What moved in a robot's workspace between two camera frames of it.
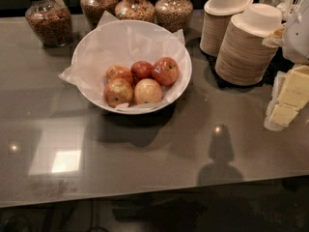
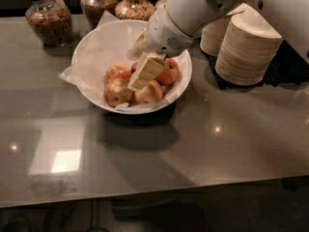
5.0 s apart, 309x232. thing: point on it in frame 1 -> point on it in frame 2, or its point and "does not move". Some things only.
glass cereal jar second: x=96 y=1 does not move
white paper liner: x=120 y=43 does not move
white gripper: x=297 y=43 -> x=164 y=33
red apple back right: x=165 y=71 does not move
